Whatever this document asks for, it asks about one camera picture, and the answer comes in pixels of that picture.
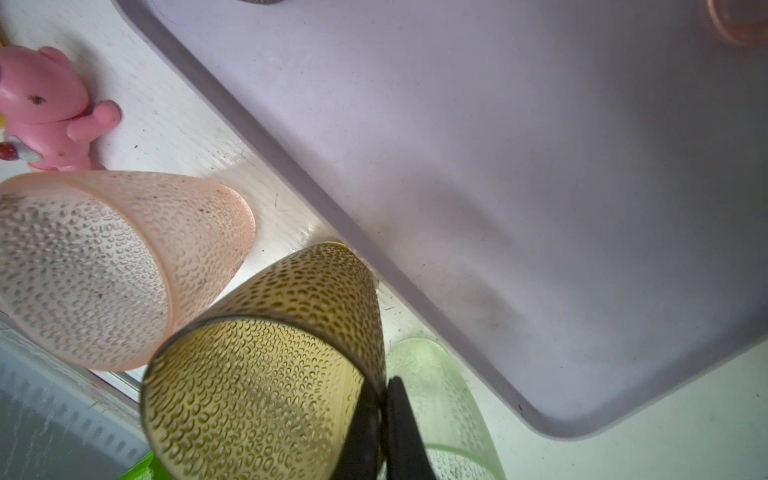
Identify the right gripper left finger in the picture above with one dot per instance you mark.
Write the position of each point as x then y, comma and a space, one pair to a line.
359, 458

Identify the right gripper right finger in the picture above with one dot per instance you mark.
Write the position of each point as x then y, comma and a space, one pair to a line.
406, 456

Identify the light green textured glass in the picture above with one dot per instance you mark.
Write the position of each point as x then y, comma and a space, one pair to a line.
456, 438

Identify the olive brown glass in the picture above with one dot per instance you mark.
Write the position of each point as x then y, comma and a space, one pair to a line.
264, 384

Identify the pink clear glass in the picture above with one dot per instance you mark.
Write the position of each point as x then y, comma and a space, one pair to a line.
741, 23

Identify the brown textured glass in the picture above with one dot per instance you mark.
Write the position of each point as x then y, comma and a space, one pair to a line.
263, 2

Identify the lilac plastic tray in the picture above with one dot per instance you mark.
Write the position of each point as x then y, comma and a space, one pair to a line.
571, 194

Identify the green snack packet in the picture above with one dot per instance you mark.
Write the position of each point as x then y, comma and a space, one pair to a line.
148, 468

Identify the pink textured glass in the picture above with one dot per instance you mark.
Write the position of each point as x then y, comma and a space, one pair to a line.
100, 267

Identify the pink toy figure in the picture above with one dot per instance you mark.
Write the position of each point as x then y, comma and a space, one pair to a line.
50, 122

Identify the aluminium rail frame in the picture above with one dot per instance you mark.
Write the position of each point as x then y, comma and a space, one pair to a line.
60, 421

